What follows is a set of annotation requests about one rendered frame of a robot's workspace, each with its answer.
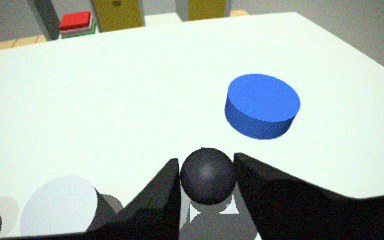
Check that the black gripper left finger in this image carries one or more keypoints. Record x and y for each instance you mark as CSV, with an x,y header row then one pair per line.
x,y
153,214

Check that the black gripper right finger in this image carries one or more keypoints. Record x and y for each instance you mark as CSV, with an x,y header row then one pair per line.
x,y
285,207

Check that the blue short cylinder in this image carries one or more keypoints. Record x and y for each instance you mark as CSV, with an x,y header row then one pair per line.
x,y
260,106

